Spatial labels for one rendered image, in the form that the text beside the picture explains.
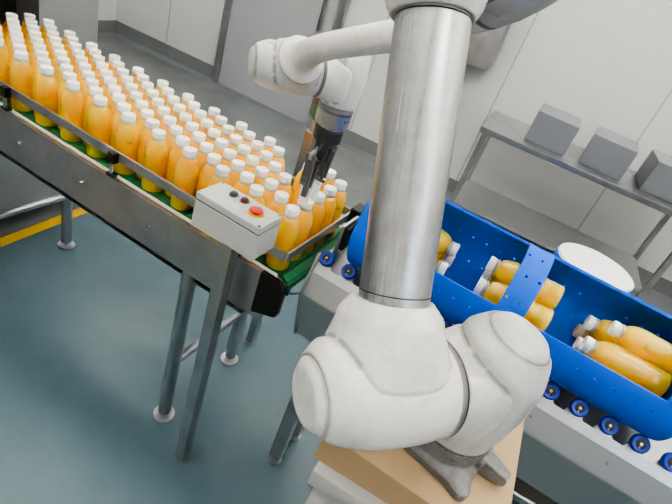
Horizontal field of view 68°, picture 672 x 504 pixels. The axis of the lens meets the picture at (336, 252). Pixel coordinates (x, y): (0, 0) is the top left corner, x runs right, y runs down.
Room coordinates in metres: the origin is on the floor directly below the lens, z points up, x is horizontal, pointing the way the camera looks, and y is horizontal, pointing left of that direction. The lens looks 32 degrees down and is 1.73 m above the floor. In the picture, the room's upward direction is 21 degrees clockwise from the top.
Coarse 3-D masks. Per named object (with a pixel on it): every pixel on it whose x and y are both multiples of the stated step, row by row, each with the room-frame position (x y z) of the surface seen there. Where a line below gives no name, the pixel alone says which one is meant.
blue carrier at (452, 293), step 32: (448, 224) 1.34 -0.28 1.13; (480, 224) 1.28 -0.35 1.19; (352, 256) 1.14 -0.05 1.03; (480, 256) 1.30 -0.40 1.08; (512, 256) 1.27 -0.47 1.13; (544, 256) 1.13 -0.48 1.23; (448, 288) 1.05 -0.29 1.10; (512, 288) 1.03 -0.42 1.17; (576, 288) 1.22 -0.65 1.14; (608, 288) 1.15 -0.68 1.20; (448, 320) 1.08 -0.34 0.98; (576, 320) 1.20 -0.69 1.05; (640, 320) 1.16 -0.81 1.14; (576, 352) 0.95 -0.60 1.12; (576, 384) 0.95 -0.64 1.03; (608, 384) 0.92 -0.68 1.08; (640, 416) 0.90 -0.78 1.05
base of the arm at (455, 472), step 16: (416, 448) 0.56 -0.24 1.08; (432, 448) 0.56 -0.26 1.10; (432, 464) 0.55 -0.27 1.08; (448, 464) 0.55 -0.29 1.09; (464, 464) 0.56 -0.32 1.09; (480, 464) 0.57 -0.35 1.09; (496, 464) 0.58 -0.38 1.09; (448, 480) 0.53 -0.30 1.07; (464, 480) 0.54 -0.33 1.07; (496, 480) 0.57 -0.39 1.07; (464, 496) 0.52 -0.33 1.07
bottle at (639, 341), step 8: (624, 328) 1.05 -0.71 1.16; (632, 328) 1.05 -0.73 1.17; (640, 328) 1.05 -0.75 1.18; (616, 336) 1.05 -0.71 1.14; (624, 336) 1.04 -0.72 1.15; (632, 336) 1.03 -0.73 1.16; (640, 336) 1.03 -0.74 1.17; (648, 336) 1.03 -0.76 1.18; (656, 336) 1.04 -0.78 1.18; (624, 344) 1.03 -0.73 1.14; (632, 344) 1.02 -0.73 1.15; (640, 344) 1.02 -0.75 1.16; (648, 344) 1.01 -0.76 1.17; (656, 344) 1.02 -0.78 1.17; (664, 344) 1.02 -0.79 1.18; (632, 352) 1.02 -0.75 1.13; (640, 352) 1.01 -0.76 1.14; (648, 352) 1.01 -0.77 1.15; (656, 352) 1.00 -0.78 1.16; (664, 352) 1.00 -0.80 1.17; (648, 360) 1.00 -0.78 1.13; (656, 360) 1.00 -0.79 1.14; (664, 360) 1.00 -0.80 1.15; (664, 368) 0.99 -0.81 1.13
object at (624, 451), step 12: (324, 276) 1.17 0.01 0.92; (336, 276) 1.17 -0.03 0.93; (348, 288) 1.15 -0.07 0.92; (540, 408) 0.96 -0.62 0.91; (552, 408) 0.96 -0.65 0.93; (564, 420) 0.95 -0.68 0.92; (576, 420) 0.95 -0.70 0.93; (588, 432) 0.93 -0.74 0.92; (600, 432) 0.93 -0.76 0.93; (600, 444) 0.92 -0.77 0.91; (612, 444) 0.92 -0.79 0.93; (624, 444) 0.92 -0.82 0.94; (624, 456) 0.90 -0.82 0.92; (636, 456) 0.90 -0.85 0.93; (648, 468) 0.89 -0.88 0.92; (660, 468) 0.89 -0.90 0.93; (660, 480) 0.87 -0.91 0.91
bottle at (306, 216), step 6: (300, 210) 1.22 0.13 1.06; (306, 210) 1.22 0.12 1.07; (300, 216) 1.21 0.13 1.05; (306, 216) 1.21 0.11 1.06; (312, 216) 1.23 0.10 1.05; (300, 222) 1.20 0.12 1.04; (306, 222) 1.21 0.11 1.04; (312, 222) 1.23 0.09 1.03; (300, 228) 1.20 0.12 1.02; (306, 228) 1.21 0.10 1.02; (300, 234) 1.20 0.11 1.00; (306, 234) 1.22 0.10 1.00; (300, 240) 1.21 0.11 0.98; (294, 258) 1.21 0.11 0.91; (300, 258) 1.23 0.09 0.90
